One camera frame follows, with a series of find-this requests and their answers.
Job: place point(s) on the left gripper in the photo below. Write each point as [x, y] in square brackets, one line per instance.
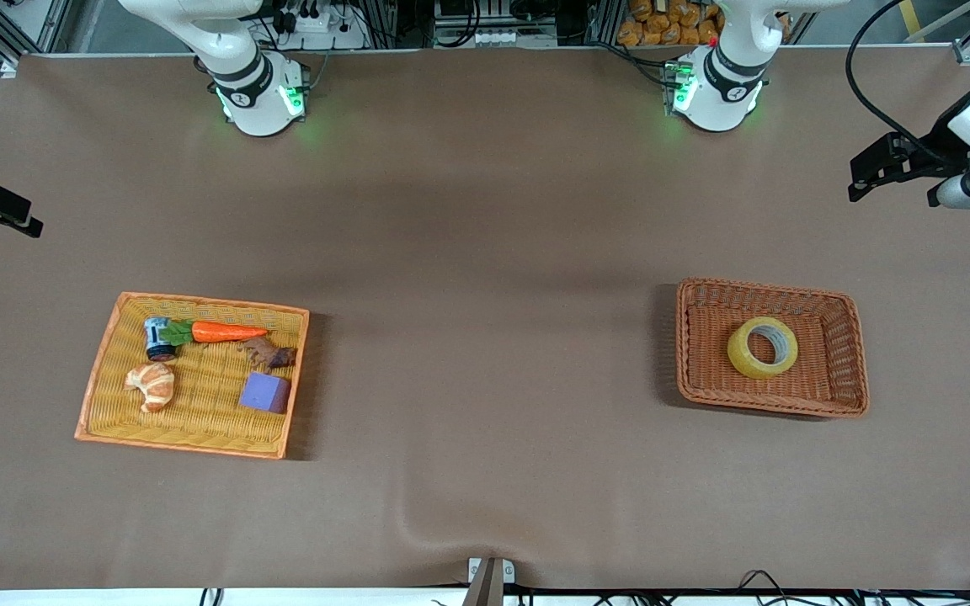
[940, 140]

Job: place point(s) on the yellow clear tape roll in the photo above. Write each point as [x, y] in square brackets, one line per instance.
[740, 358]

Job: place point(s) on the small blue labelled can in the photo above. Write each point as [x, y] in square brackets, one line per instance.
[157, 337]

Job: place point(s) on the toy croissant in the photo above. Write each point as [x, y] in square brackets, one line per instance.
[152, 383]

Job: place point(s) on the orange toy carrot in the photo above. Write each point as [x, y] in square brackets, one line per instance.
[224, 332]

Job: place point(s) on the bag of orange buns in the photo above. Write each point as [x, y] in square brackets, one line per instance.
[666, 23]

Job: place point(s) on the brown wicker basket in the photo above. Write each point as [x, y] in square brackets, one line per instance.
[704, 379]

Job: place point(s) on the yellow wicker basket orange rim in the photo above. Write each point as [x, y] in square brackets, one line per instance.
[199, 431]

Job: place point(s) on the brown toy lion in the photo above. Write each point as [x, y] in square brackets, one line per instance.
[268, 353]

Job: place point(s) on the purple foam cube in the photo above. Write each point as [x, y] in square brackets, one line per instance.
[264, 392]

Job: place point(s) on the white power strip with plugs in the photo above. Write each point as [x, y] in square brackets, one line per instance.
[317, 23]

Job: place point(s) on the metal table edge bracket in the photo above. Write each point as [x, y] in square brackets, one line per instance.
[491, 576]

